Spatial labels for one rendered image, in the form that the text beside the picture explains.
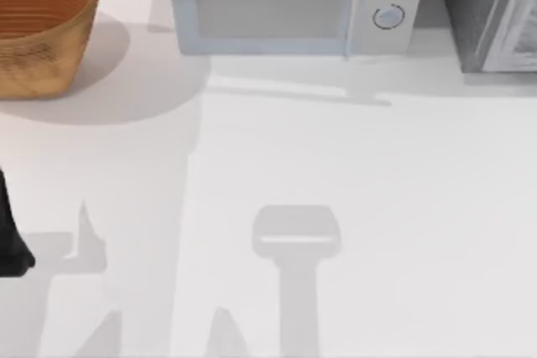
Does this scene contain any pale microwave oven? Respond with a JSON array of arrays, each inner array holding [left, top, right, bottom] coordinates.
[[162, 0, 432, 61]]

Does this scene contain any microwave oven door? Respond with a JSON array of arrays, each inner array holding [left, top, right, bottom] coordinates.
[[164, 0, 362, 57]]

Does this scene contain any microwave door handle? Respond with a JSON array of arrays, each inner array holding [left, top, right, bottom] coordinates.
[[344, 0, 362, 60]]

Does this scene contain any round microwave knob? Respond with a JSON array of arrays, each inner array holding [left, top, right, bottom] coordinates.
[[372, 3, 406, 31]]

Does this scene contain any brown woven basket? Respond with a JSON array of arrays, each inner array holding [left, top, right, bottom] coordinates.
[[0, 0, 102, 101]]

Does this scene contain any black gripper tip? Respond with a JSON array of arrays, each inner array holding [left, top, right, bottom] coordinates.
[[0, 168, 36, 278]]

